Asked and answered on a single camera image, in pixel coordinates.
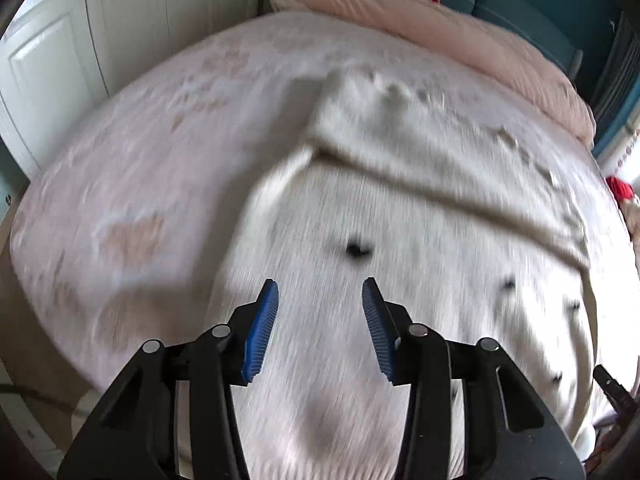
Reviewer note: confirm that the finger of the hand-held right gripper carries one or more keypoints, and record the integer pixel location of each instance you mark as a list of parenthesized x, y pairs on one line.
[(614, 389)]

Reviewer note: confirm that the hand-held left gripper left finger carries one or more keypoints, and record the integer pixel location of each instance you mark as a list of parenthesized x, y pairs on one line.
[(260, 330)]

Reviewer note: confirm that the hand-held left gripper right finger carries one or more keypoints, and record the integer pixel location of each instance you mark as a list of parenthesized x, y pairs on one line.
[(380, 330)]

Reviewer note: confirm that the white knit garment black dots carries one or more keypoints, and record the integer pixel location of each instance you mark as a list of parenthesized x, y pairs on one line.
[(425, 270)]

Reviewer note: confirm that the pink floral bed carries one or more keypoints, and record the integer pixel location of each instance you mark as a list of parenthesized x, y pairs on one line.
[(150, 185)]

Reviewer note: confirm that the red plush toy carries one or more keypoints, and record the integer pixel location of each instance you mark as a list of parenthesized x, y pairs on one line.
[(620, 187)]

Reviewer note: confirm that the pink folded blanket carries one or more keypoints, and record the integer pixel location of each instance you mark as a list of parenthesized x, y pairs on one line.
[(450, 40)]

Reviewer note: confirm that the white panelled door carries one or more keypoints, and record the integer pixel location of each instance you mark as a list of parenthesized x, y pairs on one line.
[(100, 35)]

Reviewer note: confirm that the teal headboard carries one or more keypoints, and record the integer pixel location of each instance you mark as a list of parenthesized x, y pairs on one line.
[(525, 5)]

